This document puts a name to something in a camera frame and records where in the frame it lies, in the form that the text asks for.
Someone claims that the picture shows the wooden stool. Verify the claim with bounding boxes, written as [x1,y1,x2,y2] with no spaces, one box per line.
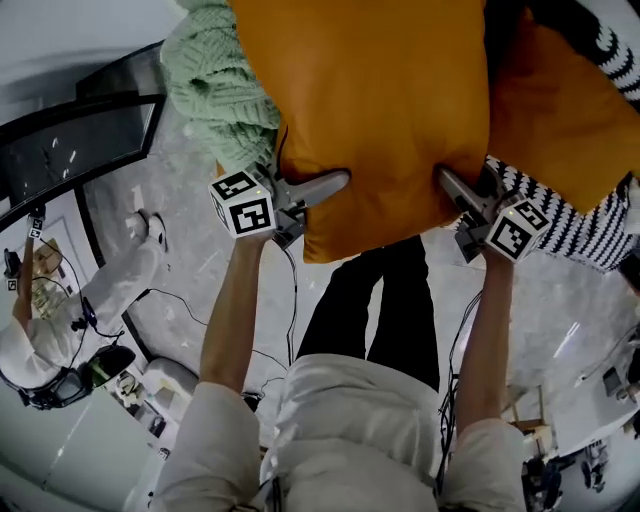
[507,384,554,441]

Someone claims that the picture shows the black curved floor strip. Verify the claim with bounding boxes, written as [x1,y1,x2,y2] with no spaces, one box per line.
[74,179,156,361]

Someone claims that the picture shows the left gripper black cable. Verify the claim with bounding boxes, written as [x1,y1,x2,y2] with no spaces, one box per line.
[282,244,301,369]

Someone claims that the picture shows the black floor cable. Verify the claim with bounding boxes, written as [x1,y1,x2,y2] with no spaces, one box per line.
[144,287,291,374]

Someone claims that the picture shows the person's left forearm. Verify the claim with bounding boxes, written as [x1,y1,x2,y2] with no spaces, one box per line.
[198,234,271,406]

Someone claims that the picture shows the person's black trousers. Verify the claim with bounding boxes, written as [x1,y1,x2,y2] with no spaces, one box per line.
[297,234,441,394]

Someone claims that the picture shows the black glass-door cabinet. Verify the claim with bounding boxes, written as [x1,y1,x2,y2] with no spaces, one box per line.
[0,42,166,221]

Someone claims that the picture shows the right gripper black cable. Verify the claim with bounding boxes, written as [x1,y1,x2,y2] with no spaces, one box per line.
[434,289,484,496]

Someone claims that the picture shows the person's right forearm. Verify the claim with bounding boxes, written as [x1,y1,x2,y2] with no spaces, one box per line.
[454,249,516,436]

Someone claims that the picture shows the orange cushion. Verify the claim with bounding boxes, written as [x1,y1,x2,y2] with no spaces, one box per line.
[487,7,640,216]
[227,0,494,265]

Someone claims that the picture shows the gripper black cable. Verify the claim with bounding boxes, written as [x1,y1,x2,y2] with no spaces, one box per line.
[434,289,484,496]
[282,244,301,369]

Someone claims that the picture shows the white round stool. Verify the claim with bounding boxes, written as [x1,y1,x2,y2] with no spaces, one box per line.
[144,357,201,401]

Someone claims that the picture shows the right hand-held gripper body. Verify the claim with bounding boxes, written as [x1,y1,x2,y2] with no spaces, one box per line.
[452,166,551,265]

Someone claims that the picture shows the green knit blanket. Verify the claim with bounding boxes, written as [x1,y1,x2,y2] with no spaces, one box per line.
[159,0,282,176]

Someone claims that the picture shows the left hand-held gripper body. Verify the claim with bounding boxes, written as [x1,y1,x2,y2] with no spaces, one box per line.
[208,164,307,250]

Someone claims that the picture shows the black and green bag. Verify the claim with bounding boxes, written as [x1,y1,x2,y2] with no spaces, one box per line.
[82,344,136,389]

